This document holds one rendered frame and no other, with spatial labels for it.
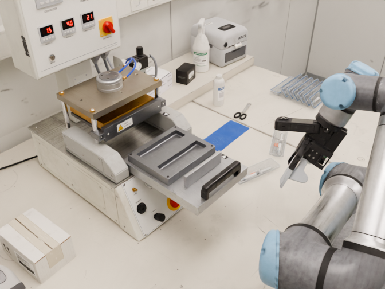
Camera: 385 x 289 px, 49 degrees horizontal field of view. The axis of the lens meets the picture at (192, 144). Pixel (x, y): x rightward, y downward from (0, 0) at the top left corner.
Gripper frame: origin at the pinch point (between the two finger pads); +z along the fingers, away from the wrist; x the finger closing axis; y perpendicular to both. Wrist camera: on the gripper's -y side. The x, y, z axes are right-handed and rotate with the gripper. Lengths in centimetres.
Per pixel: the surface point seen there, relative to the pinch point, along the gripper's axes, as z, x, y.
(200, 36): 0, 82, -59
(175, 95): 24, 63, -53
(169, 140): 11.9, 4.2, -33.6
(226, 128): 20, 53, -25
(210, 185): 6.6, -14.0, -14.7
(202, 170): 8.0, -7.1, -19.2
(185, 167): 9.8, -7.6, -23.5
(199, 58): 10, 84, -56
